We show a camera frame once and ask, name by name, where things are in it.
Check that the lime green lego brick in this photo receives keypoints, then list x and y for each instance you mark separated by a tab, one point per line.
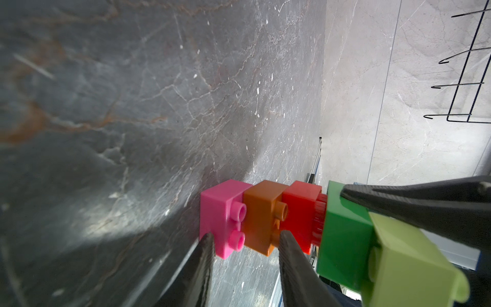
405	268

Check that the orange lego brick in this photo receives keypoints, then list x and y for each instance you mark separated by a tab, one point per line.
265	212

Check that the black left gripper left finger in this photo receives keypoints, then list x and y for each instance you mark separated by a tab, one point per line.
192	286

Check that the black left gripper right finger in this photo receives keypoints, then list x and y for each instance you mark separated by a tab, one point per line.
300	284

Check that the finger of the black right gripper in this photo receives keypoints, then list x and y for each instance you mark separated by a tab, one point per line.
457	209

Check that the red lego brick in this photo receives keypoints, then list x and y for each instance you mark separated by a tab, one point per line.
307	207

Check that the long green lego brick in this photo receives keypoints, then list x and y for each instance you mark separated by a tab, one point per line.
346	240

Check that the black wire hook rack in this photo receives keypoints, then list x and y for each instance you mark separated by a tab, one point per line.
451	115

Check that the pink lego brick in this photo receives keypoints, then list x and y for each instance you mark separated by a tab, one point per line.
222	211

